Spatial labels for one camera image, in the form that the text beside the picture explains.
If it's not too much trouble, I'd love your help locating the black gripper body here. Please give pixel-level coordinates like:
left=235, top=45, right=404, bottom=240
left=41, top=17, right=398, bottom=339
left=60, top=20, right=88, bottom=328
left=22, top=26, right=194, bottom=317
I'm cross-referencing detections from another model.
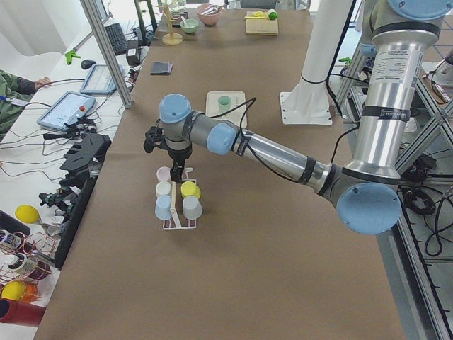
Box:
left=168, top=147, right=193, bottom=175

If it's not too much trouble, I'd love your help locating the green cup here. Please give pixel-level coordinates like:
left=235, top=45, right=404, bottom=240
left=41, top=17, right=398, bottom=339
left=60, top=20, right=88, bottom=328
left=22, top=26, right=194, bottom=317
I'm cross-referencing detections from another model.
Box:
left=217, top=96, right=231, bottom=113

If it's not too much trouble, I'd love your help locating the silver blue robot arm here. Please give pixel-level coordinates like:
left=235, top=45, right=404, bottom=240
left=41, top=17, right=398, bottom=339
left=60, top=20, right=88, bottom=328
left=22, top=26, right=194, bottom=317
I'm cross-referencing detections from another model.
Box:
left=158, top=1, right=452, bottom=234

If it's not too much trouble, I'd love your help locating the person forearm green sleeve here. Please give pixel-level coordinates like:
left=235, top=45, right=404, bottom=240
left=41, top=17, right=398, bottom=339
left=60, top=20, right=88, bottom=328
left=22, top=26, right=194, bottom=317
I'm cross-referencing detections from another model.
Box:
left=1, top=70, right=38, bottom=140

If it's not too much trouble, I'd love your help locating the pink cup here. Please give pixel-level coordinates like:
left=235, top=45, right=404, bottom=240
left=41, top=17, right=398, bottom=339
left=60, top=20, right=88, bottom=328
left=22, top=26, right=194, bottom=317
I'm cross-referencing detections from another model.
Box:
left=156, top=166, right=171, bottom=181

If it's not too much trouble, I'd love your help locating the pale cream cup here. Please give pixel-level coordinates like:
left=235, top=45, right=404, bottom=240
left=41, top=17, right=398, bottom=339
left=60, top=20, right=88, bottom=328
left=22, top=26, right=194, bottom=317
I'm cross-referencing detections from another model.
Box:
left=155, top=181, right=172, bottom=198

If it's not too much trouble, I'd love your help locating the yellow cup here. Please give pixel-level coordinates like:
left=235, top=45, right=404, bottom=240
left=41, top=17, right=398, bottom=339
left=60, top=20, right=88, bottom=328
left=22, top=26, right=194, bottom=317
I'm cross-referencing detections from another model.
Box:
left=180, top=181, right=201, bottom=199

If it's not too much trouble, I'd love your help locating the light blue cup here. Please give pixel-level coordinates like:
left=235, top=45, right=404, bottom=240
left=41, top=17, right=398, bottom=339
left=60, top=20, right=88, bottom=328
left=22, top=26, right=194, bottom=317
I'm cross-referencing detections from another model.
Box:
left=154, top=195, right=172, bottom=221

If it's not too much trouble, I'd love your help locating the grey cup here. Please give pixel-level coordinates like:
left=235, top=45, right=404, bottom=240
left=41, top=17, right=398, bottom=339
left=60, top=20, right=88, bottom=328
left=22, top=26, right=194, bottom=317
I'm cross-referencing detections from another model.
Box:
left=183, top=195, right=203, bottom=220

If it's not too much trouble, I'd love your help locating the cream rabbit tray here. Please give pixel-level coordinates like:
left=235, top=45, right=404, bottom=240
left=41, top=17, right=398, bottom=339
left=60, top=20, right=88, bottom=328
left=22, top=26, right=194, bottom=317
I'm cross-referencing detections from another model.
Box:
left=205, top=91, right=246, bottom=126

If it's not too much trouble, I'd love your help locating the person hand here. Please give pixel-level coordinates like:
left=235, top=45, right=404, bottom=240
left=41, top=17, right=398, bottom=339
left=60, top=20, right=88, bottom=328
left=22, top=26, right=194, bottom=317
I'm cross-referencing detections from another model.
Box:
left=34, top=76, right=52, bottom=90

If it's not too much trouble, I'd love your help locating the black plastic stand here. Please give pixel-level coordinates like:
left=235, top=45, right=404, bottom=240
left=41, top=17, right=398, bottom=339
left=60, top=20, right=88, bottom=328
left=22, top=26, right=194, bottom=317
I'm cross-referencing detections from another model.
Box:
left=59, top=133, right=112, bottom=188

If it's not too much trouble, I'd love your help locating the grey folded cloth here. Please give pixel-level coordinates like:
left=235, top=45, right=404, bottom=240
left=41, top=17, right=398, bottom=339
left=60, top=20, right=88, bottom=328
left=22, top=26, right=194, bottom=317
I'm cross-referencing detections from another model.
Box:
left=150, top=61, right=173, bottom=75

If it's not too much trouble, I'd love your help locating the wooden mug tree stand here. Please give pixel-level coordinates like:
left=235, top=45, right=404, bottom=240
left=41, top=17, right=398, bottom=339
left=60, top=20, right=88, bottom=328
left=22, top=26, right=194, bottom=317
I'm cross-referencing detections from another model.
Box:
left=162, top=1, right=183, bottom=46

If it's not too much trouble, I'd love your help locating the blue teach pendant tablet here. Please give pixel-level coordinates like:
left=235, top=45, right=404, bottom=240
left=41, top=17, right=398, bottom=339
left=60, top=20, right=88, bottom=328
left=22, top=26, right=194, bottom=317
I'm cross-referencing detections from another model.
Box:
left=36, top=91, right=96, bottom=130

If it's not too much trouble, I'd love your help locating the green bowl with spoon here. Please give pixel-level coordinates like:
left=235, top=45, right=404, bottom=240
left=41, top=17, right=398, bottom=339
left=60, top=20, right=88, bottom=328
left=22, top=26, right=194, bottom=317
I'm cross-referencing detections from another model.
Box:
left=180, top=17, right=200, bottom=34

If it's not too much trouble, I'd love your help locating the black computer mouse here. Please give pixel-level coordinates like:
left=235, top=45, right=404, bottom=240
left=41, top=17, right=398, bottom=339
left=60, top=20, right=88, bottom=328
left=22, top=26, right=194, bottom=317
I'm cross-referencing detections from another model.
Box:
left=81, top=59, right=96, bottom=70

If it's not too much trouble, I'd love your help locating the black keyboard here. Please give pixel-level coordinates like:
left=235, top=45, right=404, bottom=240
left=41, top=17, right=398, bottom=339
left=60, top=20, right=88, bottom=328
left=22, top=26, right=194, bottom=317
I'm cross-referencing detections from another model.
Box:
left=104, top=23, right=127, bottom=55

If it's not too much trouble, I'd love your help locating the pink bowl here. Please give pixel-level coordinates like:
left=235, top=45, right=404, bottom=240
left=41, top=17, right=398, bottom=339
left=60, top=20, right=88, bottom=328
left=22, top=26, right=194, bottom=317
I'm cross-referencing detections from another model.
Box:
left=196, top=4, right=222, bottom=26

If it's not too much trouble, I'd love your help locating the green clamp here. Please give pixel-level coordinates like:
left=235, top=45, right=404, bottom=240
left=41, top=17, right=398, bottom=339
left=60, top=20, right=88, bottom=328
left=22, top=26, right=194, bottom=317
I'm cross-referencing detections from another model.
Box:
left=64, top=48, right=81, bottom=65

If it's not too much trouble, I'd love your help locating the yellow lemon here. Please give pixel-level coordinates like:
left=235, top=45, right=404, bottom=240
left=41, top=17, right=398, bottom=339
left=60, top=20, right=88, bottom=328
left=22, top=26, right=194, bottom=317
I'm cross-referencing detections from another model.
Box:
left=15, top=205, right=40, bottom=224

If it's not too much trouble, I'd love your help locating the wooden cutting board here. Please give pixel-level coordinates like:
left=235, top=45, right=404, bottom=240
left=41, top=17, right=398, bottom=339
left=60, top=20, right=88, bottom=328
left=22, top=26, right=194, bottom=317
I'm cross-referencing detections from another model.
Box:
left=244, top=11, right=279, bottom=35

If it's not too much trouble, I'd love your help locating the green toy fruit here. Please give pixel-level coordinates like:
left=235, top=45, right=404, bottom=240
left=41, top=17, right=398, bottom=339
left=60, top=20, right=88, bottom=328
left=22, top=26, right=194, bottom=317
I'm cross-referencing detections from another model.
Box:
left=268, top=9, right=278, bottom=21

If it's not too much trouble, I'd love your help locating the red cylinder container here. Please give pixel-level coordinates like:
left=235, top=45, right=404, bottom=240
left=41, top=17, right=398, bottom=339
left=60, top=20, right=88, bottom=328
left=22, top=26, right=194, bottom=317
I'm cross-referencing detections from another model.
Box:
left=1, top=299, right=46, bottom=327

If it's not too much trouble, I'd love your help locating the wooden rack handle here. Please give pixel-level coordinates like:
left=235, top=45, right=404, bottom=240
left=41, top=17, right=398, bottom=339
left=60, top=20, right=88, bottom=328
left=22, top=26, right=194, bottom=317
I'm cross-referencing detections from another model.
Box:
left=170, top=181, right=177, bottom=216

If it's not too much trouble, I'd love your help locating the white wire cup rack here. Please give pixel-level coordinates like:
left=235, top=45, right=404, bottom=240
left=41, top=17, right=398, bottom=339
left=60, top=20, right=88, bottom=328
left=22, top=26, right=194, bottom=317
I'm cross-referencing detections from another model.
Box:
left=161, top=166, right=201, bottom=232

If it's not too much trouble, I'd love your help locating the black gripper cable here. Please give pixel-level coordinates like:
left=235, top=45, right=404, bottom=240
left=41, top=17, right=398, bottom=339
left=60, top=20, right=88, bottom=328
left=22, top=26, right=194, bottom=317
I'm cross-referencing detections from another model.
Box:
left=215, top=97, right=305, bottom=182

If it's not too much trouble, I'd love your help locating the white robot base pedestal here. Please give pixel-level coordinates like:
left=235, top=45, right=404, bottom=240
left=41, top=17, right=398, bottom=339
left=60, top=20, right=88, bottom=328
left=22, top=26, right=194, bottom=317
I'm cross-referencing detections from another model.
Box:
left=280, top=0, right=355, bottom=125

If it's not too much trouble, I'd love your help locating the aluminium frame post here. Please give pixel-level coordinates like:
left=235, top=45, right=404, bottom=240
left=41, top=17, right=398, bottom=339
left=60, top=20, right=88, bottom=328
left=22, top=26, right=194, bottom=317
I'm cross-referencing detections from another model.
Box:
left=80, top=0, right=132, bottom=109

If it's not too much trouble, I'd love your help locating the copper wire basket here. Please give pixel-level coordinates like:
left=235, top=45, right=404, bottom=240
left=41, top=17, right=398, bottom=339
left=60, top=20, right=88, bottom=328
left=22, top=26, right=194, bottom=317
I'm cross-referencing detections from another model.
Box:
left=1, top=229, right=52, bottom=303

